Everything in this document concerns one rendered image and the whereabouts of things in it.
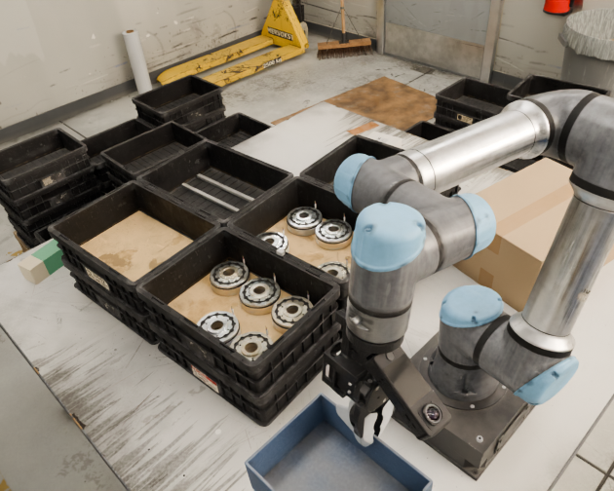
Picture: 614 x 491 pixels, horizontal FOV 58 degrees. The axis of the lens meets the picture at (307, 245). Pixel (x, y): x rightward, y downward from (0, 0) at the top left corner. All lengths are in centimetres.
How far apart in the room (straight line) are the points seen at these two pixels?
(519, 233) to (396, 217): 96
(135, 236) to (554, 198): 120
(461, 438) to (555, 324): 32
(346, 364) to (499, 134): 41
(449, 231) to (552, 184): 112
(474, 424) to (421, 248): 69
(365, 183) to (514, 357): 48
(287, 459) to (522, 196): 107
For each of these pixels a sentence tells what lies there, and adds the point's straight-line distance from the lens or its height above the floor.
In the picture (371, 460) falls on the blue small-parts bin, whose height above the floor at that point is 107.
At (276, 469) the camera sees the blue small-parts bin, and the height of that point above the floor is 107.
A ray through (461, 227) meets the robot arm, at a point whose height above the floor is 143.
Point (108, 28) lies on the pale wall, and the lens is 469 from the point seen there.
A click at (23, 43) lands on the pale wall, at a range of 446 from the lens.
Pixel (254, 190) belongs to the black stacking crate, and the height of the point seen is 83.
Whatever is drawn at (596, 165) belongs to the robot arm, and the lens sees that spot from 95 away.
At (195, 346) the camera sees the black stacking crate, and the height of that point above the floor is 85.
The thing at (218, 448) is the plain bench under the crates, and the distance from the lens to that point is 134.
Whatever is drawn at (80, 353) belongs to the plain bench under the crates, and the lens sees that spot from 163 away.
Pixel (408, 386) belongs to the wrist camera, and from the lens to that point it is 70.
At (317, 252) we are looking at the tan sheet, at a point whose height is 83.
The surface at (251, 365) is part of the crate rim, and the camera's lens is 116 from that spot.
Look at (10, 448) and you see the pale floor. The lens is 246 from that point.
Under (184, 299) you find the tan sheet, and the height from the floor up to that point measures 83.
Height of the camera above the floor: 183
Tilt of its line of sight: 40 degrees down
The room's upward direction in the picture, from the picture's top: 5 degrees counter-clockwise
